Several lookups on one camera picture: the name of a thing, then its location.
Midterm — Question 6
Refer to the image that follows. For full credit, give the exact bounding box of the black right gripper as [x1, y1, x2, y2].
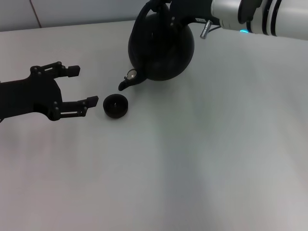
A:
[149, 0, 214, 30]

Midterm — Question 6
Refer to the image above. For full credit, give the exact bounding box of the right gripper plug cable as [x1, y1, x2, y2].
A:
[199, 19, 221, 39]

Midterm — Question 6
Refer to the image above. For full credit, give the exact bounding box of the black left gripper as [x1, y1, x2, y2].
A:
[0, 61, 99, 122]

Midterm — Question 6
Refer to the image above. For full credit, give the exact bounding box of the black round teapot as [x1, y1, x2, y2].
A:
[117, 0, 195, 91]

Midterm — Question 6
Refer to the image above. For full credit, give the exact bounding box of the small black teacup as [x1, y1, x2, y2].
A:
[103, 94, 129, 119]

